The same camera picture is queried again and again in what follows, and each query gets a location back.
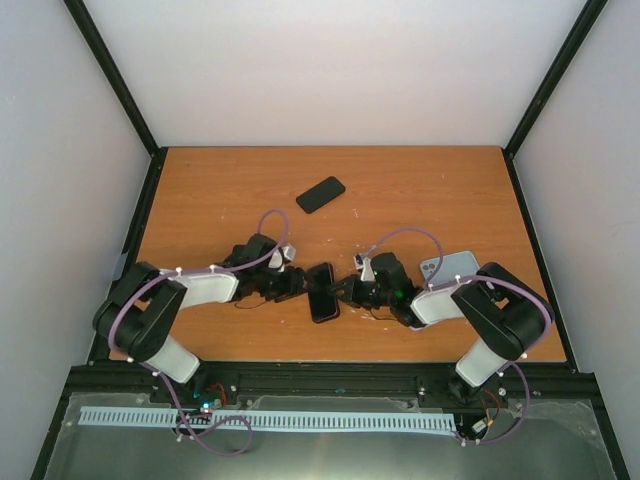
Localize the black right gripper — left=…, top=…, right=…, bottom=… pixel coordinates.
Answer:
left=327, top=273, right=394, bottom=311

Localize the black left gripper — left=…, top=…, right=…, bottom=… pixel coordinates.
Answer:
left=254, top=265, right=316, bottom=302

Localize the black phone case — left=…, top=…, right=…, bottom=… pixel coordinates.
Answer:
left=305, top=261, right=343, bottom=325

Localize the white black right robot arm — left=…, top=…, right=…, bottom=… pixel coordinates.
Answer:
left=333, top=252, right=555, bottom=388

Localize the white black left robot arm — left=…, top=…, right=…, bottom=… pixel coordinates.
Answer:
left=93, top=233, right=340, bottom=403

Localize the black phone on table top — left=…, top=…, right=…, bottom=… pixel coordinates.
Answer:
left=296, top=176, right=346, bottom=214

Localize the light blue phone case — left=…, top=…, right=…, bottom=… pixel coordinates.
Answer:
left=420, top=250, right=480, bottom=287

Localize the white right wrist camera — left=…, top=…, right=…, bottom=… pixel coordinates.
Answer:
left=353, top=254, right=375, bottom=282

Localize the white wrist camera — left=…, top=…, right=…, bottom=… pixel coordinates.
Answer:
left=353, top=254, right=375, bottom=282
left=268, top=244, right=296, bottom=270

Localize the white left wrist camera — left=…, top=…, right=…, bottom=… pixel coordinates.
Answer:
left=268, top=244, right=296, bottom=270

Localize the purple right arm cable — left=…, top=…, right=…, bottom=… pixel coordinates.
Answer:
left=367, top=228, right=555, bottom=361

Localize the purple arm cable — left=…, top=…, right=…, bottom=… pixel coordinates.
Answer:
left=107, top=208, right=292, bottom=401
left=367, top=228, right=555, bottom=361

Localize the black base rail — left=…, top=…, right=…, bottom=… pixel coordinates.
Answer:
left=172, top=361, right=500, bottom=411

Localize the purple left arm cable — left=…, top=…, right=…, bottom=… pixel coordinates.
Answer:
left=107, top=208, right=292, bottom=401

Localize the light blue cable duct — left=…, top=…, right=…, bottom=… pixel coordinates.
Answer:
left=77, top=406, right=456, bottom=436

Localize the black left frame post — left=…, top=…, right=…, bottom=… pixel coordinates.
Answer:
left=63, top=0, right=162, bottom=160

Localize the black frame post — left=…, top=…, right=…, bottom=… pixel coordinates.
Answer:
left=63, top=0, right=162, bottom=160
left=504, top=0, right=610, bottom=156

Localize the black right frame post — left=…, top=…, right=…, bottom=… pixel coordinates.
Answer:
left=504, top=0, right=610, bottom=156

